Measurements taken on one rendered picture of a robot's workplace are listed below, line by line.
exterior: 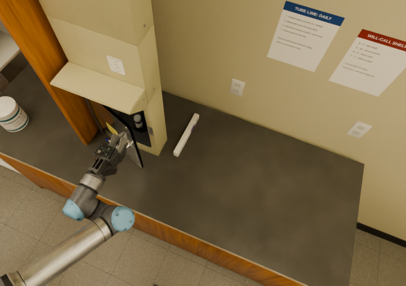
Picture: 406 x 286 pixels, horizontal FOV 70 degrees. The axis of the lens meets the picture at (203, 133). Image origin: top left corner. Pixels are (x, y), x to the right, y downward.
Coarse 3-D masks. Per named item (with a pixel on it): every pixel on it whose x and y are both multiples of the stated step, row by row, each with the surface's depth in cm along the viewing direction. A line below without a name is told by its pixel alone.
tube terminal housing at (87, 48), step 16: (48, 16) 90; (64, 32) 94; (80, 32) 91; (96, 32) 88; (64, 48) 102; (80, 48) 98; (96, 48) 95; (112, 48) 91; (128, 48) 88; (144, 48) 91; (80, 64) 107; (96, 64) 102; (128, 64) 95; (144, 64) 95; (128, 80) 103; (144, 80) 100; (160, 96) 122; (144, 112) 118; (160, 112) 130; (160, 128) 138; (160, 144) 148
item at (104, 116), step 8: (96, 104) 119; (96, 112) 130; (104, 112) 119; (112, 112) 112; (104, 120) 129; (112, 120) 118; (120, 120) 110; (104, 128) 142; (120, 128) 118; (128, 128) 109; (128, 136) 117; (128, 152) 140; (136, 152) 128; (136, 160) 139
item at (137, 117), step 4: (136, 112) 135; (140, 112) 136; (132, 116) 139; (136, 116) 138; (140, 116) 138; (144, 116) 141; (132, 120) 143; (136, 120) 141; (140, 120) 142; (144, 120) 143; (132, 124) 148; (136, 124) 144; (140, 124) 144; (144, 124) 146; (140, 128) 148
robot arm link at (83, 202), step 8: (80, 184) 100; (80, 192) 98; (88, 192) 99; (96, 192) 101; (72, 200) 97; (80, 200) 97; (88, 200) 99; (96, 200) 101; (64, 208) 96; (72, 208) 96; (80, 208) 97; (88, 208) 98; (72, 216) 95; (80, 216) 97; (88, 216) 99
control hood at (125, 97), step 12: (60, 72) 105; (72, 72) 105; (84, 72) 106; (96, 72) 106; (60, 84) 102; (72, 84) 103; (84, 84) 103; (96, 84) 103; (108, 84) 103; (120, 84) 104; (84, 96) 101; (96, 96) 101; (108, 96) 101; (120, 96) 101; (132, 96) 101; (144, 96) 105; (120, 108) 99; (132, 108) 99; (144, 108) 110
